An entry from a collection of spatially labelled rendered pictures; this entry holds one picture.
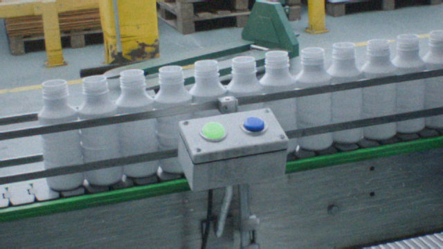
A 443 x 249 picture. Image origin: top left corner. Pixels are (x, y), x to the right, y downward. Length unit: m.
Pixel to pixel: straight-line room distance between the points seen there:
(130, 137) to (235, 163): 0.21
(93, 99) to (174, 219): 0.23
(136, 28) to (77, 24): 0.86
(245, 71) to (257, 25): 4.65
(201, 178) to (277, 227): 0.27
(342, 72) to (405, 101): 0.13
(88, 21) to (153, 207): 5.39
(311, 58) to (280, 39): 4.46
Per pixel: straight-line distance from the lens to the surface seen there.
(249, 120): 1.24
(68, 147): 1.35
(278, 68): 1.41
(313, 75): 1.43
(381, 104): 1.49
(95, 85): 1.33
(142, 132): 1.36
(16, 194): 1.39
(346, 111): 1.47
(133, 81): 1.35
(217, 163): 1.22
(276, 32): 5.90
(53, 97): 1.33
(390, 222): 1.54
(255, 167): 1.24
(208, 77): 1.38
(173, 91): 1.36
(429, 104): 1.56
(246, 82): 1.39
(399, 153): 1.50
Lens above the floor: 1.51
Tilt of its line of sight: 18 degrees down
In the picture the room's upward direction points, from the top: 3 degrees counter-clockwise
